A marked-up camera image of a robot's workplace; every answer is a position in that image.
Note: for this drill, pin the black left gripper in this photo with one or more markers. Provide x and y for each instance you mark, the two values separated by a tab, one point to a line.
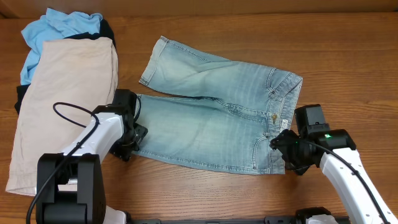
137	135

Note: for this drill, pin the light blue shirt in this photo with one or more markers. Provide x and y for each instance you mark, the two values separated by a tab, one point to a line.
54	25

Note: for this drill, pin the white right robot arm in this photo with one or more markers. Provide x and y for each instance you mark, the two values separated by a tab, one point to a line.
335	153

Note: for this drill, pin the beige folded shorts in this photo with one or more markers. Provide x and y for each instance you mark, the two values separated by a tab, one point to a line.
72	78

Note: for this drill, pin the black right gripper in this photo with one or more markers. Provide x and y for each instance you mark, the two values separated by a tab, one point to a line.
283	144

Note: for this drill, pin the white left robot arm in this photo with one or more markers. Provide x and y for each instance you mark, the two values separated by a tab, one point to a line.
70	186

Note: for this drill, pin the black garment under pile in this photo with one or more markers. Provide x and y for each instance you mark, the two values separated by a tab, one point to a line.
105	31

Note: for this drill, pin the light blue denim shorts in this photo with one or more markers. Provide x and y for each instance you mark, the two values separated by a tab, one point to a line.
213	113

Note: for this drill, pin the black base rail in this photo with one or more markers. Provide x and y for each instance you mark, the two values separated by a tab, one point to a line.
303	216

